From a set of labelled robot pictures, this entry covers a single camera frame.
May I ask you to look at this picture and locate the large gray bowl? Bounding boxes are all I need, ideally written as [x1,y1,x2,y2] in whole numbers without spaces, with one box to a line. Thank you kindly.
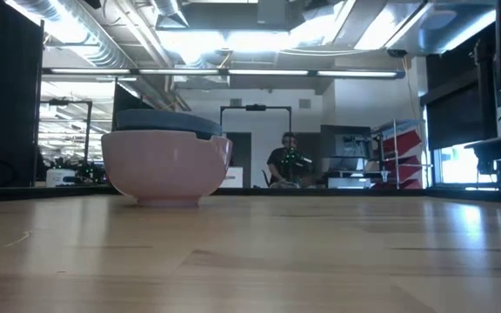
[115,108,224,141]

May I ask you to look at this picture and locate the red and white shelf rack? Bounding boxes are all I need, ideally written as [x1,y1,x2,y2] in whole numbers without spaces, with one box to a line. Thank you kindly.
[371,117,433,190]

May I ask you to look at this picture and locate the white carton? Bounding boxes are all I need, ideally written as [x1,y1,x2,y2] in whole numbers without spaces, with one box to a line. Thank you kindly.
[219,166,244,189]

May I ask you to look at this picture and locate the person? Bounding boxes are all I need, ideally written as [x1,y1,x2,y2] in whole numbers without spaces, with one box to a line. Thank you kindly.
[266,131,309,189]

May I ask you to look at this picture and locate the long ceiling light fixture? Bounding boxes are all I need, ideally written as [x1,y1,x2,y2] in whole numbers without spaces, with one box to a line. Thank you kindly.
[41,67,406,81]

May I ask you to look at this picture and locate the large light pink bowl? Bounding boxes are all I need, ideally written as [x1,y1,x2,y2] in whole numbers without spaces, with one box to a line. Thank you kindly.
[101,130,233,208]

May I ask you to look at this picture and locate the black hanging screen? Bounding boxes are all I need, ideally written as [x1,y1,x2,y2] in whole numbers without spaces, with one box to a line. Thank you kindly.
[110,77,156,115]

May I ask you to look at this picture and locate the white box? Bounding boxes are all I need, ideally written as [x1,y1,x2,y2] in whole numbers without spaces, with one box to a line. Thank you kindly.
[44,168,77,189]

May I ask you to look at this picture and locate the dark window blind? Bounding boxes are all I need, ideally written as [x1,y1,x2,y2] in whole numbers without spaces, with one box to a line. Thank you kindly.
[419,24,498,151]

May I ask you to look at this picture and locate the dark side desk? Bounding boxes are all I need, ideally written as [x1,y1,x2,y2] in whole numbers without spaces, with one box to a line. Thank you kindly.
[464,131,501,176]

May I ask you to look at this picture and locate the black side partition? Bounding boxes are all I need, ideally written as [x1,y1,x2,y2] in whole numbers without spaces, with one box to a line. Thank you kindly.
[0,0,45,189]

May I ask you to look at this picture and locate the black gantry frame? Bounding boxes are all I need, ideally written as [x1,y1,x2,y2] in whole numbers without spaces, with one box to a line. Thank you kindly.
[218,103,293,137]
[39,97,94,164]

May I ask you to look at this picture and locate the silver ventilation duct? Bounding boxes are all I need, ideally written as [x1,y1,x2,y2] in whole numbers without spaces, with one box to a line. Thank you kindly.
[152,0,190,30]

